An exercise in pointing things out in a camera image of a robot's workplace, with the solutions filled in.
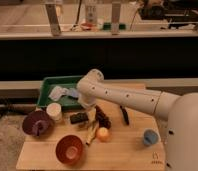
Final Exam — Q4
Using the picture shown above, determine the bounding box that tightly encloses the blue cup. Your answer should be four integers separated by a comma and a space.
143, 129, 159, 146

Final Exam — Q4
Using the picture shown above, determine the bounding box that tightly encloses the dark grape bunch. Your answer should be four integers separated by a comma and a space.
95, 106, 111, 129

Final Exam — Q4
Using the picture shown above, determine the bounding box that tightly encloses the metal post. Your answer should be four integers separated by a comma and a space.
45, 0, 61, 36
111, 1, 121, 35

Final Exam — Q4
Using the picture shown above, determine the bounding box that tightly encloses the wooden board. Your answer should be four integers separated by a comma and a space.
15, 83, 170, 171

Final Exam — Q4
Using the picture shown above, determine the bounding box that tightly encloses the right metal post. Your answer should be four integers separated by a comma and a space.
111, 1, 121, 35

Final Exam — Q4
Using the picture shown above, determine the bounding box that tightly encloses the clear bottle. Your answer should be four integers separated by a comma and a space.
85, 0, 97, 25

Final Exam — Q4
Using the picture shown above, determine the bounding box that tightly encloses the green plastic tray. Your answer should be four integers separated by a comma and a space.
37, 75, 82, 110

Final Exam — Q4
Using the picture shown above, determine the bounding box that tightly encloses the yellow banana toy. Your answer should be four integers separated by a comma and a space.
86, 121, 99, 145

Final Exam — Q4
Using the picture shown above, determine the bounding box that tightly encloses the white cup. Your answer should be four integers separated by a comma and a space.
46, 103, 62, 121

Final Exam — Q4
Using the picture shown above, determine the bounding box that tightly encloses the left metal post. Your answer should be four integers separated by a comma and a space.
45, 0, 61, 36

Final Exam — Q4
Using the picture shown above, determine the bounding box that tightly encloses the purple bowl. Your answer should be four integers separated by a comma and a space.
22, 110, 53, 136

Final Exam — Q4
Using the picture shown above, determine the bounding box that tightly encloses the orange fruit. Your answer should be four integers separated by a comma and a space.
96, 127, 110, 142

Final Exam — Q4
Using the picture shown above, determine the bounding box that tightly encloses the blue grey cloth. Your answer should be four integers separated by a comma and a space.
49, 86, 79, 101

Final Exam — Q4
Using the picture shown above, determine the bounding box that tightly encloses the red bowl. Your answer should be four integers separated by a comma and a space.
55, 135, 83, 165

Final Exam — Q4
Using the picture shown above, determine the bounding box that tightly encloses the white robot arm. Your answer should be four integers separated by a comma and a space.
76, 69, 198, 171

